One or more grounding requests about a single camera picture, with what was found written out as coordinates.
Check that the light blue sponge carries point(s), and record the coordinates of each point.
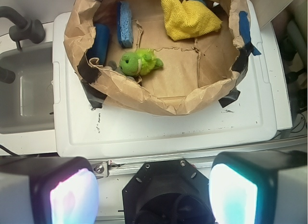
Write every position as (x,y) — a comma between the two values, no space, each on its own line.
(124,25)

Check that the grey sink basin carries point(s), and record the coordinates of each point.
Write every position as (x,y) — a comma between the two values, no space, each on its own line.
(26,105)

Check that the white plastic bin lid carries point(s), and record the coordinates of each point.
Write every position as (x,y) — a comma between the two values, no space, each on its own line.
(87,125)

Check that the brown paper bag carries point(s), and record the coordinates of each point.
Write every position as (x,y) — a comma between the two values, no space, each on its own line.
(196,71)

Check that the green plush toy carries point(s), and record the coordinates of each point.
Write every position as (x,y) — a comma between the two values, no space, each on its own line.
(140,62)

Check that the black faucet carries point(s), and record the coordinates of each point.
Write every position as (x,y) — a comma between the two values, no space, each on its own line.
(23,29)

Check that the yellow microfiber cloth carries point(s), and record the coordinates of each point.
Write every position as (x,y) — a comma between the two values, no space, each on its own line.
(188,19)

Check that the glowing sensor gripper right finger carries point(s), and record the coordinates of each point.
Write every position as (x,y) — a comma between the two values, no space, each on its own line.
(260,187)

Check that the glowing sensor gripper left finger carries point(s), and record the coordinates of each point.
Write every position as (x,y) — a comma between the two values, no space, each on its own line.
(48,190)

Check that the dark blue sponge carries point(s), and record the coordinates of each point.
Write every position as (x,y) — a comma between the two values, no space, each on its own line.
(100,45)

